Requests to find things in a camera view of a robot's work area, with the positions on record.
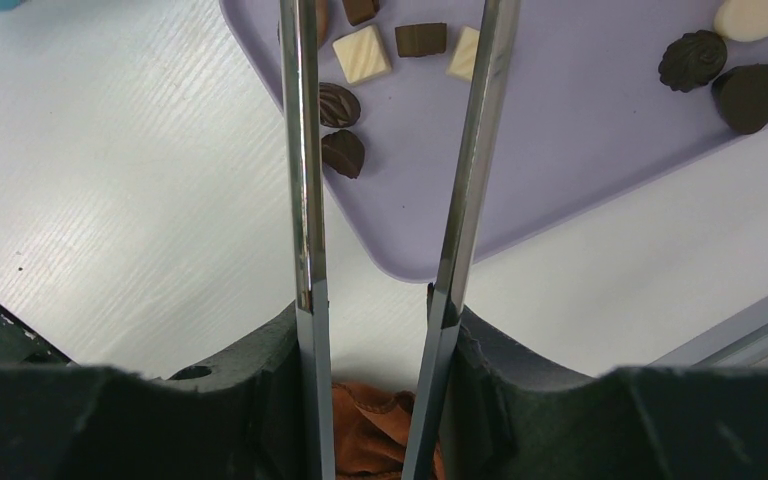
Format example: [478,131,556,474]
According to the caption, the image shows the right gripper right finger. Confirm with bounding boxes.
[440,311,768,479]

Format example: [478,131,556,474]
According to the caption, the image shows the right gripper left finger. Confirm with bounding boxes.
[0,306,305,479]

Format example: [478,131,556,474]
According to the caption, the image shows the metal tongs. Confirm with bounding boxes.
[279,1,521,479]

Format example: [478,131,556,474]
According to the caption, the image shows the dark oval chocolate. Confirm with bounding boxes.
[321,129,366,179]

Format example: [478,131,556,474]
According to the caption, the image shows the dark ribbed chocolate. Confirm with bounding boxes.
[318,82,362,129]

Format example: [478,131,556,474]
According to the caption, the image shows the white square chocolate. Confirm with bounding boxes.
[332,25,392,85]
[446,26,480,82]

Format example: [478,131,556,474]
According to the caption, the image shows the dark square chocolate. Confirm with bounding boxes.
[394,22,448,58]

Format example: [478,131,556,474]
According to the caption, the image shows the brown round chocolate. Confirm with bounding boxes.
[276,0,330,50]

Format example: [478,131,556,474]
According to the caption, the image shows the white oval chocolate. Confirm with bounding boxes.
[713,0,768,43]

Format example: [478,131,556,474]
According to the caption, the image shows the brown cloth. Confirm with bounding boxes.
[332,382,415,479]

